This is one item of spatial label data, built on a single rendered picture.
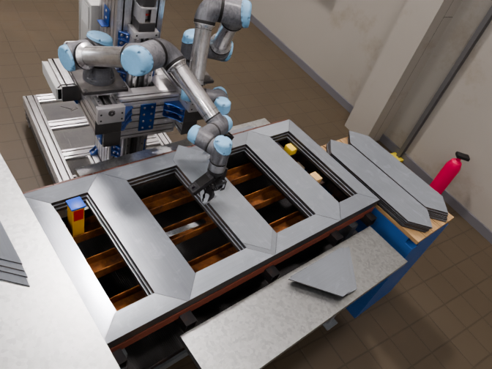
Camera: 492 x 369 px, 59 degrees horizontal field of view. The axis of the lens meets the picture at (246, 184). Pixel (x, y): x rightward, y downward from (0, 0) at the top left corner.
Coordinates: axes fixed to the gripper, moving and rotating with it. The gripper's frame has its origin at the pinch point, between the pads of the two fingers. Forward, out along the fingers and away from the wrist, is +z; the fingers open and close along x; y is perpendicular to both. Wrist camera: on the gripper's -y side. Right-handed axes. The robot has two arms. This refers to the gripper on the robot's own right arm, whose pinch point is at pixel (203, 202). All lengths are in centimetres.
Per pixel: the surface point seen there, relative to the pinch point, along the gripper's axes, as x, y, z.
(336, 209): -31, 61, 2
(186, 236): -2.2, -6.9, 17.7
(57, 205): 27, -53, 4
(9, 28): 329, 21, 91
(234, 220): -13.4, 8.8, 2.5
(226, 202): -3.0, 12.0, 2.5
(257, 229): -22.5, 14.9, 2.4
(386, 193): -36, 100, 3
